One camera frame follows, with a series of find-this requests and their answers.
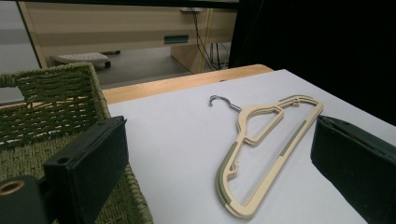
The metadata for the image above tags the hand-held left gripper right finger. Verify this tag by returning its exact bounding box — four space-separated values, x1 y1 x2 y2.
310 115 396 224

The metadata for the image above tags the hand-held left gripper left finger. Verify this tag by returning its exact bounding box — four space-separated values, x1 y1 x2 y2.
42 115 131 224

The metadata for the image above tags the green woven basket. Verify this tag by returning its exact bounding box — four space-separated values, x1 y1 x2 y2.
0 62 154 224

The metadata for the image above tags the beige plastic clothes hanger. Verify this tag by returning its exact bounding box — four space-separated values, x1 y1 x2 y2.
208 94 325 219

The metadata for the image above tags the white table cover sheet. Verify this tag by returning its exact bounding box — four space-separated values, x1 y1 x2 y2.
106 68 396 224

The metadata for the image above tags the beige wooden desk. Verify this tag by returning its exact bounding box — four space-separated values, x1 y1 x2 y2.
18 1 239 75

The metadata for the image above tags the black curtain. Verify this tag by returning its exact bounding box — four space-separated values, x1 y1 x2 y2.
228 0 396 127

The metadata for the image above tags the bundle of black cables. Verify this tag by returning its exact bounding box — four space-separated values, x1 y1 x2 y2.
190 7 232 71

